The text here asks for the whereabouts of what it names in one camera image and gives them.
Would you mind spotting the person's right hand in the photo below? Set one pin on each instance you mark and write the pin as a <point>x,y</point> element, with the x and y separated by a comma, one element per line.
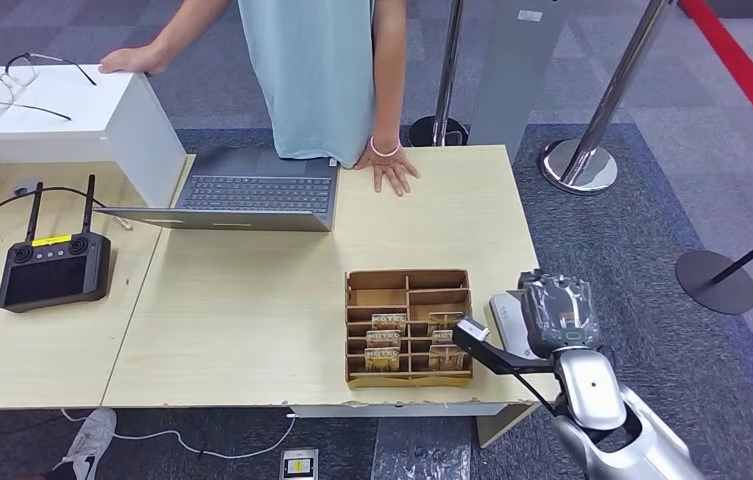
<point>131,60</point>

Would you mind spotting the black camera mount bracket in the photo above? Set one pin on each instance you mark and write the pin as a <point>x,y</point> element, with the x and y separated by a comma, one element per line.
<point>502,361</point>

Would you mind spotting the grey laptop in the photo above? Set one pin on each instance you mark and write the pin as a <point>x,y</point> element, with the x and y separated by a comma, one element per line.
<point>257,192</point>

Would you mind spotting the stanchion post with black base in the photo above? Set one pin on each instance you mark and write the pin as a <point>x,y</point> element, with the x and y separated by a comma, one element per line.
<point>445,86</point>

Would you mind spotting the plastic wrapped dark panel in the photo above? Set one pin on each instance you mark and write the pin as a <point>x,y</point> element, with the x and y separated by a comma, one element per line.
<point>422,450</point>

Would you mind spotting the floor socket device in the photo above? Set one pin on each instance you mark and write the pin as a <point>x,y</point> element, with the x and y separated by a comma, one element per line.
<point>298,465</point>

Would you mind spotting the black rimmed eyeglasses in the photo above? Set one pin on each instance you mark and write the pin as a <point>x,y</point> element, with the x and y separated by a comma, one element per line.
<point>2,89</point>

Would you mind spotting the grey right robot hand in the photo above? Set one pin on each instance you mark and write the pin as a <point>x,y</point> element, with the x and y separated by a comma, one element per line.
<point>558,311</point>

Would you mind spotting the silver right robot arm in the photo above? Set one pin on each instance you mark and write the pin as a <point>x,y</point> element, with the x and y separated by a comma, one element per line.
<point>591,397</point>

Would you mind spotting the chrome stanchion post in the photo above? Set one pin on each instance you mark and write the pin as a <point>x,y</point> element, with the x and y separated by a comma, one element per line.
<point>581,162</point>

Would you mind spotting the black remote controller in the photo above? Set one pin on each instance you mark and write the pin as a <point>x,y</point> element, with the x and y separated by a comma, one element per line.
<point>51,278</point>

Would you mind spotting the person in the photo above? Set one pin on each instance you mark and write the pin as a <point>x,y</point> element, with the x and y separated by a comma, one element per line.
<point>313,73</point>

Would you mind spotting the white shoe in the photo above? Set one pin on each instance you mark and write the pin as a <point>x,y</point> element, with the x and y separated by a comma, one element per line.
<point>88,440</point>

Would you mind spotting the person's right forearm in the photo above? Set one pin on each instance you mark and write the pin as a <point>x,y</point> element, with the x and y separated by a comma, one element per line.
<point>187,26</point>

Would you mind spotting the grey card reader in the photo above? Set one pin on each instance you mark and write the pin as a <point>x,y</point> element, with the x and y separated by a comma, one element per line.
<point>508,324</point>

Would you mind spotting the red barrier belt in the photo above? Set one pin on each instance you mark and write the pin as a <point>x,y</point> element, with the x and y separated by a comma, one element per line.
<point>747,73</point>

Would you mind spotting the black stanchion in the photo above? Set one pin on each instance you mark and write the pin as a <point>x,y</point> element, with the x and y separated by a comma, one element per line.
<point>714,281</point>

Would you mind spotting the white box riser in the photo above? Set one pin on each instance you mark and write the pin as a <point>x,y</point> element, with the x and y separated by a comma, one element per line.
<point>51,132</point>

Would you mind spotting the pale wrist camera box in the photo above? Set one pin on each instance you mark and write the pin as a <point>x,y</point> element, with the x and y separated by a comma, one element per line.
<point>472,329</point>

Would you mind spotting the wooden card organizer box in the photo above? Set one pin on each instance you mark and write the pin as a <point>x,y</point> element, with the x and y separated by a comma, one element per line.
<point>376,295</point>

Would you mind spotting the person's left forearm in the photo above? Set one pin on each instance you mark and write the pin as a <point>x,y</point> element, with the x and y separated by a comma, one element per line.
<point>389,73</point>

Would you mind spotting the wooden table leg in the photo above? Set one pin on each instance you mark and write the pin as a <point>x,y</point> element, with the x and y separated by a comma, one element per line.
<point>498,424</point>

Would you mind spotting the person's left hand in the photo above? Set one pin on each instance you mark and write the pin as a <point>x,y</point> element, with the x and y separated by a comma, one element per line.
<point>388,169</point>

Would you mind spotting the grey standing panel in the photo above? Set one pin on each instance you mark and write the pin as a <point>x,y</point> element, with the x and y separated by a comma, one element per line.
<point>515,73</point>

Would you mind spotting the small grey adapter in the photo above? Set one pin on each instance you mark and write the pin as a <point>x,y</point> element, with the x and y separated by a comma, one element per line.
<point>26,186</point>

